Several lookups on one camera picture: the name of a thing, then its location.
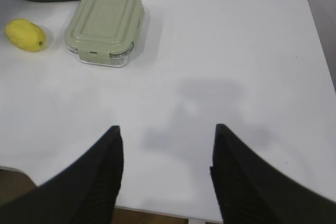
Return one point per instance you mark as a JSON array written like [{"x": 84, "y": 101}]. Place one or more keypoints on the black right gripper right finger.
[{"x": 249, "y": 190}]

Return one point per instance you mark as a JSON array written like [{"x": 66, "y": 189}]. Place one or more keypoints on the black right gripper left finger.
[{"x": 85, "y": 192}]

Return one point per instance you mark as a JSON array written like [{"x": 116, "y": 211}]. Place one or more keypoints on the green lidded glass food container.
[{"x": 105, "y": 32}]

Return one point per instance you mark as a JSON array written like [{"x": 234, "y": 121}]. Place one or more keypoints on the yellow lemon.
[{"x": 25, "y": 35}]

